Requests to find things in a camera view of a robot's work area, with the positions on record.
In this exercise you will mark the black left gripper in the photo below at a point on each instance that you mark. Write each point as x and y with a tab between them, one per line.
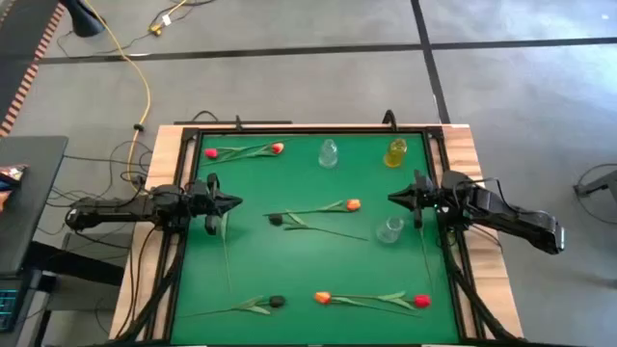
202	202

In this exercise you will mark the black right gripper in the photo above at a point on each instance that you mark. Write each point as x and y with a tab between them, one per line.
426	200

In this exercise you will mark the red artificial tulip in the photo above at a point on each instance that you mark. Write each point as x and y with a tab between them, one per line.
422	301
223	225
211	153

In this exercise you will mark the orange artificial tulip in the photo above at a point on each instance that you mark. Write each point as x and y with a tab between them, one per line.
353	205
322	297
277	148

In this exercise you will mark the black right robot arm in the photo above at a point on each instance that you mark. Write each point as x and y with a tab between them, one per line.
506	212

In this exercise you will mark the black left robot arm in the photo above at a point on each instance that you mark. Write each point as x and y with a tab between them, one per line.
120	207

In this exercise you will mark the wide clear cut-glass vase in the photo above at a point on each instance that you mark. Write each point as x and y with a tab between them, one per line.
388	233

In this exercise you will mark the yellow glass vase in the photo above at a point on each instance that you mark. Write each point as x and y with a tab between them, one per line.
394	156

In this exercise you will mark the slim clear ribbed glass vase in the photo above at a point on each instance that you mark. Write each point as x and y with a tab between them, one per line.
328	156

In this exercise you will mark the green table mat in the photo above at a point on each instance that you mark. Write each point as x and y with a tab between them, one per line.
308	270

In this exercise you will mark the dark grey desk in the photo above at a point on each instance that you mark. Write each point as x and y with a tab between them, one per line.
34	202

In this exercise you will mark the black chair base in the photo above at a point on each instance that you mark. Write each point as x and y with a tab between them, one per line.
600	183

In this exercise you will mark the colourful snack bag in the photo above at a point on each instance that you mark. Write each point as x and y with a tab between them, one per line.
12	176

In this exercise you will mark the person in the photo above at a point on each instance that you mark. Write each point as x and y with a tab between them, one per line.
84	21

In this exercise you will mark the black mat with striped edge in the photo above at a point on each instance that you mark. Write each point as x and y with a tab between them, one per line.
19	48

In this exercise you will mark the black aluminium table frame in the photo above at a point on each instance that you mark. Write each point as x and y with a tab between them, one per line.
308	130

